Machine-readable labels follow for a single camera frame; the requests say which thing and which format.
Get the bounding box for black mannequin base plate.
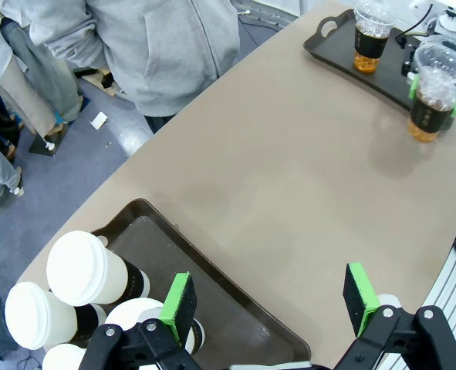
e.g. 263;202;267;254
28;122;71;156

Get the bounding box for white card on floor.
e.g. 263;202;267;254
90;111;109;130

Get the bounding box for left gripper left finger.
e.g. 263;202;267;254
79;271;204;370

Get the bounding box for thin black camera cable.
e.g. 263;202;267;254
395;0;436;40

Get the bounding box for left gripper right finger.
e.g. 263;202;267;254
333;261;456;370

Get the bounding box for person in grey hoodie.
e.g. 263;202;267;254
29;0;241;135

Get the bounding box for dark brown serving tray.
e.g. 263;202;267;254
90;198;312;370
302;8;429;113

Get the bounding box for white paper coffee cup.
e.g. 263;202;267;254
42;342;88;370
103;296;206;355
4;281;107;351
45;230;151;308

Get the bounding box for clear plastic iced coffee cup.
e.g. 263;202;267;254
353;0;398;74
407;34;456;143

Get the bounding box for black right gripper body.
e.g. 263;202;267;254
394;33;420;51

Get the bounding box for brown cardboard sheet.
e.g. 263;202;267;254
73;66;125;97

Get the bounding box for aluminium frame rails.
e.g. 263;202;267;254
381;227;456;370

